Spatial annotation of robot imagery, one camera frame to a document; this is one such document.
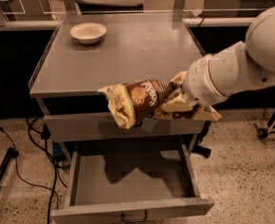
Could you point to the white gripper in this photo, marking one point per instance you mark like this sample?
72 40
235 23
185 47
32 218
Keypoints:
197 79

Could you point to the brown chip bag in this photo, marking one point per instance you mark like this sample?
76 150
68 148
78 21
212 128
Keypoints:
131 103

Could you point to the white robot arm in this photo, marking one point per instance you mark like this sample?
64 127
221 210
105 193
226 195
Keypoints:
248 65

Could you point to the closed top drawer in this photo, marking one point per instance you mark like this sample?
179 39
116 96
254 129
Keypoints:
98 126

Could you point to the grey drawer cabinet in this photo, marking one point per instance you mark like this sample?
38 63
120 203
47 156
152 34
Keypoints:
136 46

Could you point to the open middle drawer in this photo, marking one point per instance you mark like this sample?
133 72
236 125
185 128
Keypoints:
130 181

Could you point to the black caster foot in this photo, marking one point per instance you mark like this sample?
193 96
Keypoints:
204 151

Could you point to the white bowl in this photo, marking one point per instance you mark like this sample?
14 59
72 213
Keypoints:
88 32

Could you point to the black power adapter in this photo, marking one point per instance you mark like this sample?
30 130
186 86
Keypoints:
45 135

